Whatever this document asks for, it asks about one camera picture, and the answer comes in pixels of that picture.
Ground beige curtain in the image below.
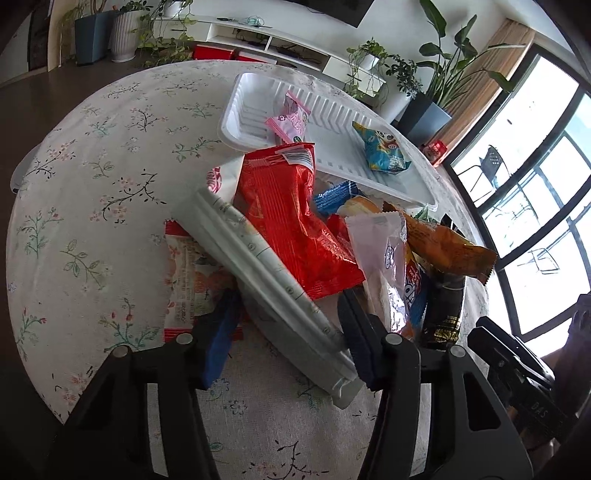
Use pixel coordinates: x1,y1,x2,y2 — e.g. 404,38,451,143
434,18,537,163

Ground trailing plant in white pot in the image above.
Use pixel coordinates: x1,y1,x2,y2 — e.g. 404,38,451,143
134,0,200,68

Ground long blue bread packet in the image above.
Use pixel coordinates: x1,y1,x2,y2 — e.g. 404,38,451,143
313,180,432,340

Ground black outdoor chair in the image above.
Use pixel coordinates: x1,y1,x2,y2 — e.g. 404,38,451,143
456,145,514,205

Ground white plastic tray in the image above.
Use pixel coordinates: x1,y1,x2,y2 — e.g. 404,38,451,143
218,71,437,208

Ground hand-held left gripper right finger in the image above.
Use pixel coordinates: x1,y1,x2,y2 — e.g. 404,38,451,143
337,288,534,480

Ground large red snack bag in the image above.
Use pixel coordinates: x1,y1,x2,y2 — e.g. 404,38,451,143
235,143,366,302

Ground black snack packet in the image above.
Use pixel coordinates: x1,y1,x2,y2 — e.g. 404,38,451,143
418,215,468,350

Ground long white snack bag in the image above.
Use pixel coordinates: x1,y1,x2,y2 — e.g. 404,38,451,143
178,152,365,411

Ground black television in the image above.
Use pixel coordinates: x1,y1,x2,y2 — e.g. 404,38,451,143
295,0,376,28

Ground black framed window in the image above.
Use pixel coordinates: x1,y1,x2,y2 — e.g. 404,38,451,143
442,46,591,357

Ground floral tablecloth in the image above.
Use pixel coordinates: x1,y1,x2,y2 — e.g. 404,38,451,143
6,60,490,480

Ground orange snack packet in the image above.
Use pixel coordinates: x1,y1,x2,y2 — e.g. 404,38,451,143
383,203,498,286

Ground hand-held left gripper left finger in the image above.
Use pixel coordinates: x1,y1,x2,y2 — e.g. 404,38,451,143
44,288,243,480

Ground plant in blue-grey pot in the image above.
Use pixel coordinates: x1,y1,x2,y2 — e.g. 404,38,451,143
60,0,118,66

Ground translucent white snack packet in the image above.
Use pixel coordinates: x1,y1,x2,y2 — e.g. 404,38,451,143
345,211,409,335

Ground small red snack packet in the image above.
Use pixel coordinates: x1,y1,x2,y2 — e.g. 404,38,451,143
164,220,243,343

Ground tall plant dark grey pot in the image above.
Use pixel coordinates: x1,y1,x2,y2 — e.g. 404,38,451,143
396,0,527,147

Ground small blue snack packet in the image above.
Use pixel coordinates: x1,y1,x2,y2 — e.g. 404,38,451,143
352,121,413,174

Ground pink snack packet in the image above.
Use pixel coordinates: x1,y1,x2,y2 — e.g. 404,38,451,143
265,91,311,145

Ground plant in white ribbed pot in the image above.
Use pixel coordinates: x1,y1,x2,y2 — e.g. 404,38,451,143
108,0,151,64

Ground bushy plant in white pot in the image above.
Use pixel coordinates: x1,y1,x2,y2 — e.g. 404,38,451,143
379,54,423,124

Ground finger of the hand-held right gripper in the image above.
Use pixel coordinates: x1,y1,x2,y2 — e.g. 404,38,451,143
467,326,523,398
478,316,556,382

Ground white tv cabinet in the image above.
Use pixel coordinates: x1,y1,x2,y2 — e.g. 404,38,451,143
152,14,386,93

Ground hanging plant small white pot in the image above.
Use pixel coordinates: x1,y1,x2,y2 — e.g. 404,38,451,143
345,39,389,100

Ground red bag on floor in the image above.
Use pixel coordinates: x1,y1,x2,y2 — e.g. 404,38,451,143
422,141,448,168

